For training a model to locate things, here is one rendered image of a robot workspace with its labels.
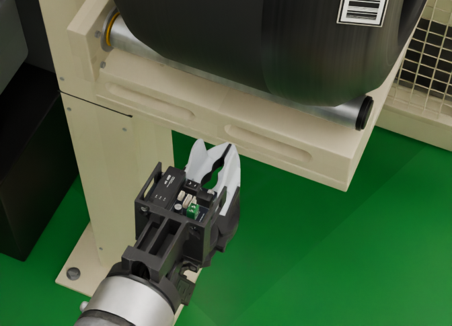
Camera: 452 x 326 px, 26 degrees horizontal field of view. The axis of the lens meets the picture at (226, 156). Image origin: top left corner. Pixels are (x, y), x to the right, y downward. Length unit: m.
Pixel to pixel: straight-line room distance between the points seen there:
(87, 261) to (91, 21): 0.96
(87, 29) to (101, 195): 0.64
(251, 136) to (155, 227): 0.38
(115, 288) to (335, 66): 0.29
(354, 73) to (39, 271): 1.27
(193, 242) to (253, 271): 1.18
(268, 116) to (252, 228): 0.92
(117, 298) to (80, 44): 0.45
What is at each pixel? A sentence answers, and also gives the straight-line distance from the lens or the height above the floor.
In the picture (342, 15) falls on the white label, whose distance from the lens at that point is 0.86.
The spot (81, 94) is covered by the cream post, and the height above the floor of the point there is 0.63.
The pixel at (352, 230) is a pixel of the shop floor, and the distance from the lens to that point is 2.14.
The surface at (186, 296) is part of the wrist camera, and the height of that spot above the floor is 0.96.
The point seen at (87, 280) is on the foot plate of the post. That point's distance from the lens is 2.07.
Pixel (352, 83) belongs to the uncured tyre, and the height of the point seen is 1.09.
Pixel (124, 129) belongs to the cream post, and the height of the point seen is 0.58.
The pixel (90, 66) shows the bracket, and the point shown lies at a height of 0.89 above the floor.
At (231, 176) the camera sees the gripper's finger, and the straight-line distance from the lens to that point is 0.98.
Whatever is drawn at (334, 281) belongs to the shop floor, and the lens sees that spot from 2.08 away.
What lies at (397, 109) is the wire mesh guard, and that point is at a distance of 1.93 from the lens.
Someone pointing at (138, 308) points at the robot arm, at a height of 1.09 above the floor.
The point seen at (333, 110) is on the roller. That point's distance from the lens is 1.17.
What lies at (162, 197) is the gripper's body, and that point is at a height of 1.09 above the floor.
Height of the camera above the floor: 1.86
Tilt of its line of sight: 57 degrees down
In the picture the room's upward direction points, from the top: straight up
